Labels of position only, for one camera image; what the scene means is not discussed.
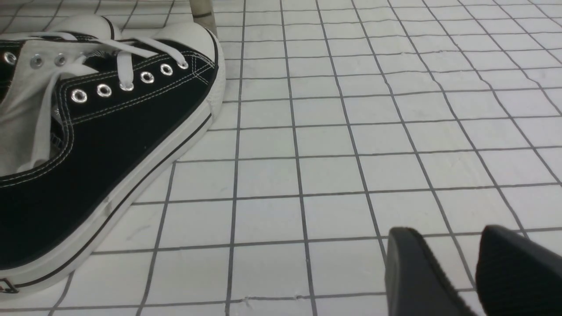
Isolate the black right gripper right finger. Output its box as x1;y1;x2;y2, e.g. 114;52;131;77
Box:
475;225;562;316

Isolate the black canvas sneaker left floor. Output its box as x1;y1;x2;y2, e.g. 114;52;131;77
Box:
0;14;122;48

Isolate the black canvas sneaker right floor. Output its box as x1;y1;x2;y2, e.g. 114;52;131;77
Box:
0;22;226;299

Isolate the black canvas sneaker floor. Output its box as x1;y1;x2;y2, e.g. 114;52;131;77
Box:
0;14;122;48
0;22;226;299

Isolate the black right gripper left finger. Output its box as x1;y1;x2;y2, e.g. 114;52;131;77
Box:
385;227;475;316

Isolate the silver metal shoe rack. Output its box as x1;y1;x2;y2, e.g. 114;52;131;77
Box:
189;0;218;37

